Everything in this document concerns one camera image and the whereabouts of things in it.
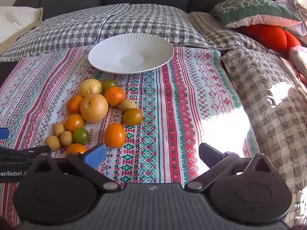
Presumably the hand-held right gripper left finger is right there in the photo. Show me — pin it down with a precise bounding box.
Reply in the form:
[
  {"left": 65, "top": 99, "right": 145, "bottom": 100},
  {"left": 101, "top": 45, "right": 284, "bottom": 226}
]
[{"left": 29, "top": 143, "right": 120, "bottom": 192}]

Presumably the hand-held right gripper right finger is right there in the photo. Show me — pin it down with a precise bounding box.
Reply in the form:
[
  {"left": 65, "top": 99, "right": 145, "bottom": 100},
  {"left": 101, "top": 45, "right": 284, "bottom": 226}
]
[{"left": 185, "top": 143, "right": 275, "bottom": 192}]

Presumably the orange tomato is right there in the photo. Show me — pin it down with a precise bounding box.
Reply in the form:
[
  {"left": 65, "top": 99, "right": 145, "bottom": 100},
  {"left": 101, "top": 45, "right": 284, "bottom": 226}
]
[
  {"left": 64, "top": 114, "right": 85, "bottom": 133},
  {"left": 104, "top": 122, "right": 126, "bottom": 148},
  {"left": 66, "top": 143, "right": 87, "bottom": 155}
]

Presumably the large yellow-orange citrus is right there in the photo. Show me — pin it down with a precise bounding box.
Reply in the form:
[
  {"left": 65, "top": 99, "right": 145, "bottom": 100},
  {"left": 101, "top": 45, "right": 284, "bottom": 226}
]
[{"left": 80, "top": 93, "right": 109, "bottom": 123}]

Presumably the brownish green tomato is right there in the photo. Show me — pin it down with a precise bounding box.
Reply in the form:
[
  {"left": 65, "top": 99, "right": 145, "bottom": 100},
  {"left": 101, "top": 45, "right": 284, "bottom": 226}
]
[{"left": 123, "top": 108, "right": 143, "bottom": 126}]

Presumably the orange mandarin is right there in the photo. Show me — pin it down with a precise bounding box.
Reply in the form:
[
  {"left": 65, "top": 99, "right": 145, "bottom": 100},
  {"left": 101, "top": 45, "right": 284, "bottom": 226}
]
[
  {"left": 104, "top": 86, "right": 126, "bottom": 107},
  {"left": 66, "top": 95, "right": 83, "bottom": 115}
]

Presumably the spotted yellow pear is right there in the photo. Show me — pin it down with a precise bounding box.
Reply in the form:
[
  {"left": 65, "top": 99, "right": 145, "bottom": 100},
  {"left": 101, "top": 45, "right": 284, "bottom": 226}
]
[{"left": 79, "top": 79, "right": 103, "bottom": 99}]

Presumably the white ribbed plate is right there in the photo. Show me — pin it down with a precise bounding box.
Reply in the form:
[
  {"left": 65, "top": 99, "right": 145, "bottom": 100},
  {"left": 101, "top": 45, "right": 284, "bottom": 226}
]
[{"left": 88, "top": 33, "right": 175, "bottom": 75}]

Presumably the red green patterned tablecloth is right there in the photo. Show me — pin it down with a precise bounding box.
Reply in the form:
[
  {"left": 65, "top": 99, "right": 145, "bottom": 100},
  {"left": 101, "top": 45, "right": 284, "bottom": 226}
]
[{"left": 0, "top": 45, "right": 262, "bottom": 227}]

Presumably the brown checked quilted blanket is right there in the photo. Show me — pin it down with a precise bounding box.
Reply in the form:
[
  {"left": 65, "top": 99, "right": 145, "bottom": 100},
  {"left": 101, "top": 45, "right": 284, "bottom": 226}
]
[{"left": 221, "top": 48, "right": 307, "bottom": 228}]

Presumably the white fleece blanket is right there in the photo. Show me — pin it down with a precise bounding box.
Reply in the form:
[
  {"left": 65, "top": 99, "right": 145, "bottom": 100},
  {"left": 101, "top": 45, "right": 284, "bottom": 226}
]
[{"left": 0, "top": 6, "right": 44, "bottom": 55}]

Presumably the clear plastic box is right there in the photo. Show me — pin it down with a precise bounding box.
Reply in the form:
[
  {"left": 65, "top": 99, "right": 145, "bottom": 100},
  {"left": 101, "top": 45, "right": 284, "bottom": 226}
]
[{"left": 268, "top": 49, "right": 307, "bottom": 85}]

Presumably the olive gingham quilt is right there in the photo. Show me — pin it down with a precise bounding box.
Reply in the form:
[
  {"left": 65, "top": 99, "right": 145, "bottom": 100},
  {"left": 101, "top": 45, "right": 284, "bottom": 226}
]
[{"left": 187, "top": 11, "right": 276, "bottom": 52}]

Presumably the grey checked quilt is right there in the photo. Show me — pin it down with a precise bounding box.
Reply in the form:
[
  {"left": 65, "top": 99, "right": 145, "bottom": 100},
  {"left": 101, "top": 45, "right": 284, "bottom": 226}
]
[{"left": 0, "top": 3, "right": 216, "bottom": 61}]

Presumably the red plush cushion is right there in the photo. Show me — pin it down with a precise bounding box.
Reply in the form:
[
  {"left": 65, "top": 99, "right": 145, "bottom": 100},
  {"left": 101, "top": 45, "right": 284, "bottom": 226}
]
[{"left": 240, "top": 24, "right": 303, "bottom": 54}]

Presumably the green snowflake cushion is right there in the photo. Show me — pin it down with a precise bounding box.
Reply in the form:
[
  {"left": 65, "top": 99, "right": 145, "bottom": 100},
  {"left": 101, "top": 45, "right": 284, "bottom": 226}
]
[{"left": 210, "top": 0, "right": 302, "bottom": 28}]

